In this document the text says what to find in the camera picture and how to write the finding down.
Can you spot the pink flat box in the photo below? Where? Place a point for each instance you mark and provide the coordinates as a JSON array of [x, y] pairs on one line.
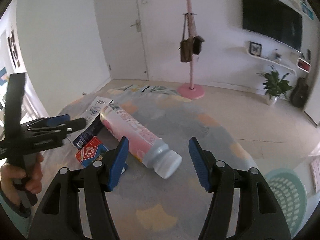
[[316, 175]]

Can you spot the brown hanging bag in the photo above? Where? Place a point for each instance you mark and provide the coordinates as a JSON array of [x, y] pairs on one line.
[[186, 51]]

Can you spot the black acoustic guitar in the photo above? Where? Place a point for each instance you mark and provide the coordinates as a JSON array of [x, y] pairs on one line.
[[300, 92]]

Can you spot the small shelf figurine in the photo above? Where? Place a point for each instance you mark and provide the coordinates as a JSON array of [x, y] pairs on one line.
[[277, 56]]

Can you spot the black hanging bag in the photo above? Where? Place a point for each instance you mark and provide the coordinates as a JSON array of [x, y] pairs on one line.
[[198, 45]]

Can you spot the pink coat rack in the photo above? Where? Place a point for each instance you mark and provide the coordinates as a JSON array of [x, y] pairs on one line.
[[191, 67]]

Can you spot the black flat television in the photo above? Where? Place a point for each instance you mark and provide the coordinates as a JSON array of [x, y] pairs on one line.
[[270, 17]]

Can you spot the blue white cube shelf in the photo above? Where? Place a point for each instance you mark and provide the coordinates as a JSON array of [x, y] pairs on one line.
[[307, 10]]

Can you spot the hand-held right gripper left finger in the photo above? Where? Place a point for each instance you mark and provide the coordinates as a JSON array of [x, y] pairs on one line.
[[117, 165]]

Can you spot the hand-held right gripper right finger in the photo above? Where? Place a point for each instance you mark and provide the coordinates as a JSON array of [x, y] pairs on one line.
[[200, 165]]

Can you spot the person's left hand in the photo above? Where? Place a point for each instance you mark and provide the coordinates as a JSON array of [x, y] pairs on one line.
[[10, 177]]

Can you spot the red white box shelf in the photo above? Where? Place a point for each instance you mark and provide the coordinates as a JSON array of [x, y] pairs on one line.
[[303, 65]]

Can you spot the dark wall frames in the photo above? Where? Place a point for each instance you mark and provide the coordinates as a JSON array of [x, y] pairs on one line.
[[13, 47]]

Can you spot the red blue small box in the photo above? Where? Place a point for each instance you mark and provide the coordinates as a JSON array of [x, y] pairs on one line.
[[90, 152]]

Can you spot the white door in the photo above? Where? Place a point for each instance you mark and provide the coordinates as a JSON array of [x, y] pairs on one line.
[[120, 55]]

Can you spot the teal plastic basket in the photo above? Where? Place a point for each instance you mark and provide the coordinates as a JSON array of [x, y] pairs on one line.
[[287, 195]]

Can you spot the person's left forearm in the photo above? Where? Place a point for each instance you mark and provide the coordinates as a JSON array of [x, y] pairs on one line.
[[10, 208]]

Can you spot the pink plastic bottle white cap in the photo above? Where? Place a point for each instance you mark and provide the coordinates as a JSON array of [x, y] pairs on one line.
[[140, 140]]

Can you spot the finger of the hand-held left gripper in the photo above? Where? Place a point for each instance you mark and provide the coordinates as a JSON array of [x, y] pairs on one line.
[[72, 126], [58, 119]]

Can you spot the white wavy wall shelf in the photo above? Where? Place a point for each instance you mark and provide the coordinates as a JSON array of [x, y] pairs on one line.
[[270, 60]]

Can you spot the black butterfly picture frame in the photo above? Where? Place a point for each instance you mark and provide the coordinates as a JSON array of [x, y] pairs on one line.
[[255, 49]]

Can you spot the white blue milk carton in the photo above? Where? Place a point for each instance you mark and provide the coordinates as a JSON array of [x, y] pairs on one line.
[[87, 135]]

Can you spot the green potted plant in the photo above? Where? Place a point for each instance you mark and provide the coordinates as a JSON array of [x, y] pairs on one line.
[[275, 82]]

